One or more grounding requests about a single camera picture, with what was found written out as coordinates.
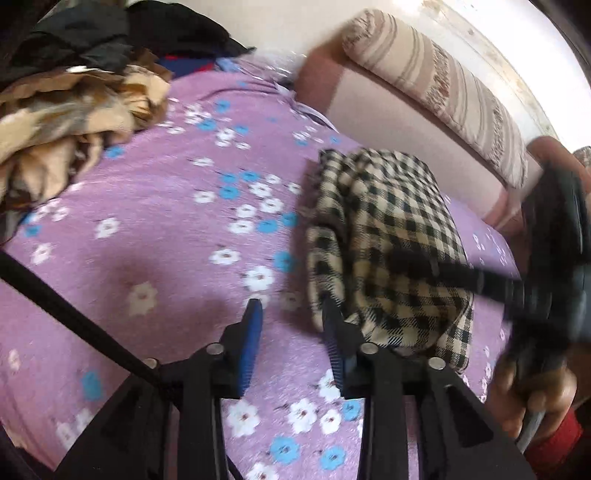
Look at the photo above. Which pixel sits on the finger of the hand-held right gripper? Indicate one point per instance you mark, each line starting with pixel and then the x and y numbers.
pixel 461 274

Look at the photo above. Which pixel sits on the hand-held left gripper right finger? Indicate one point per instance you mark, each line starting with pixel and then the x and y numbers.
pixel 335 346

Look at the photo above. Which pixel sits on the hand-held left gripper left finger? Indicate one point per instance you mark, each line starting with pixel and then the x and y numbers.
pixel 251 341

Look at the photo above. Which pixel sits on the black beige checkered coat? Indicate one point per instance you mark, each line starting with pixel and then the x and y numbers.
pixel 392 207

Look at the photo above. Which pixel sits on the person's right forearm red sleeve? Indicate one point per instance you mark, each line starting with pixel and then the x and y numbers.
pixel 556 436

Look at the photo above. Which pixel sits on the black clothes pile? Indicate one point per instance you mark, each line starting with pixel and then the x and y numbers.
pixel 115 32

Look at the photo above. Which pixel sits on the person's right hand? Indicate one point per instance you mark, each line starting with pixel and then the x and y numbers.
pixel 517 401

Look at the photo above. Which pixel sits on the purple floral bedsheet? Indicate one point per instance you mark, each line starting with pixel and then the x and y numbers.
pixel 161 230

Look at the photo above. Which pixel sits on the pink padded headboard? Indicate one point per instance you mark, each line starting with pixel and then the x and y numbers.
pixel 392 115

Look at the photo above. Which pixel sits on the striped beige pillow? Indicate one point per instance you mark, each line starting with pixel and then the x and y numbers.
pixel 438 78

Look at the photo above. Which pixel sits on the blue cloth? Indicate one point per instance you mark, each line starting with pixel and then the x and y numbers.
pixel 194 64

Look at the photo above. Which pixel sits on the beige brown satin cloth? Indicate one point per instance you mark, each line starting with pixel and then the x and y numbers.
pixel 60 120

